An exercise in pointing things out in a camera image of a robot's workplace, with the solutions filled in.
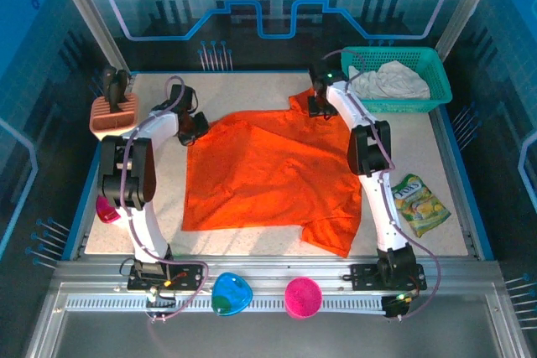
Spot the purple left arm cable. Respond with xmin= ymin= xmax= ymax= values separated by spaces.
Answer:
xmin=119 ymin=75 xmax=210 ymax=324

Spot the slotted grey cable duct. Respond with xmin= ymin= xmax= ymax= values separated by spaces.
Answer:
xmin=65 ymin=294 xmax=389 ymax=314

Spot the orange t-shirt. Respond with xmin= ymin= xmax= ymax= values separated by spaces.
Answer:
xmin=180 ymin=88 xmax=362 ymax=259

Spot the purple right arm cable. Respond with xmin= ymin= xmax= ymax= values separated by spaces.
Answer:
xmin=321 ymin=49 xmax=442 ymax=320

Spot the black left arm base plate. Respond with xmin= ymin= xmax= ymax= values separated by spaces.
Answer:
xmin=127 ymin=259 xmax=209 ymax=292

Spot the aluminium frame rail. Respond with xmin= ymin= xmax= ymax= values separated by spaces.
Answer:
xmin=52 ymin=255 xmax=507 ymax=290

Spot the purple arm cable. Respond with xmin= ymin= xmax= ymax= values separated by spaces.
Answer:
xmin=321 ymin=49 xmax=442 ymax=320
xmin=119 ymin=75 xmax=210 ymax=324

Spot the aluminium frame post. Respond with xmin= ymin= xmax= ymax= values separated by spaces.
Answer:
xmin=434 ymin=0 xmax=505 ymax=55
xmin=45 ymin=0 xmax=132 ymax=75

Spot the teal plastic basket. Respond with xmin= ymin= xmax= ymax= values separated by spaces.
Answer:
xmin=340 ymin=46 xmax=453 ymax=114

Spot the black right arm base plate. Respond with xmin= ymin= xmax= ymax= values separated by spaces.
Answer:
xmin=350 ymin=262 xmax=427 ymax=292

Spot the pink knife block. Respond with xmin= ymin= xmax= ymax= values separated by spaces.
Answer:
xmin=88 ymin=93 xmax=140 ymax=141

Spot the white crumpled t-shirt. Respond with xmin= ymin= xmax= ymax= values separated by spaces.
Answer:
xmin=347 ymin=60 xmax=432 ymax=101

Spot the magenta cup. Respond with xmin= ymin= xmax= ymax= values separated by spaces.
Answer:
xmin=95 ymin=195 xmax=123 ymax=224

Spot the blue green plastic bowl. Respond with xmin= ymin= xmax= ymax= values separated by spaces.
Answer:
xmin=211 ymin=272 xmax=254 ymax=317

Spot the yellow green candy bag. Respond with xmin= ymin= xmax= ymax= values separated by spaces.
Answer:
xmin=390 ymin=173 xmax=452 ymax=239

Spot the black-handled knife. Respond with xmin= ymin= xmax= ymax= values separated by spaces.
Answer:
xmin=107 ymin=81 xmax=123 ymax=114
xmin=102 ymin=65 xmax=117 ymax=97
xmin=115 ymin=69 xmax=131 ymax=103

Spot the pink bowl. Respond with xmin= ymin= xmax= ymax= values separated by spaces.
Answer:
xmin=284 ymin=277 xmax=324 ymax=319

